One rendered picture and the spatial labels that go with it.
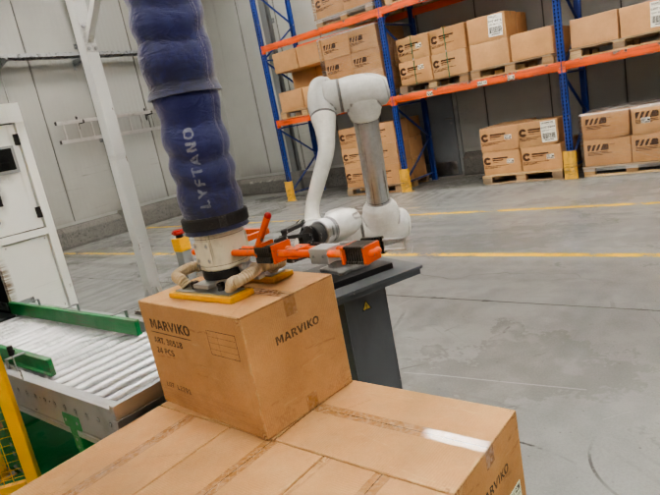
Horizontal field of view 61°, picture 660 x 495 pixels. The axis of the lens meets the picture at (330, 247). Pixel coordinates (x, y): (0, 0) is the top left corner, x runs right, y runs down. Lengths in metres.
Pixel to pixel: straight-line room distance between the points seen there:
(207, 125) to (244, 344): 0.69
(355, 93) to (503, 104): 8.20
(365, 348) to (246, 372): 0.96
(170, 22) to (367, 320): 1.46
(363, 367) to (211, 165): 1.22
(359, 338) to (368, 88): 1.07
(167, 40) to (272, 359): 1.01
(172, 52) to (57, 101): 10.30
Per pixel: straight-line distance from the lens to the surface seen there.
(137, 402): 2.25
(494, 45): 8.97
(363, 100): 2.24
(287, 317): 1.76
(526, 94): 10.19
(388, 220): 2.43
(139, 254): 5.52
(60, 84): 12.20
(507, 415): 1.73
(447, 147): 10.77
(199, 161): 1.84
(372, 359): 2.61
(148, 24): 1.86
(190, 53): 1.84
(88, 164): 12.15
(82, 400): 2.39
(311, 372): 1.87
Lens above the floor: 1.44
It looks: 13 degrees down
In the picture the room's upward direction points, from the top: 11 degrees counter-clockwise
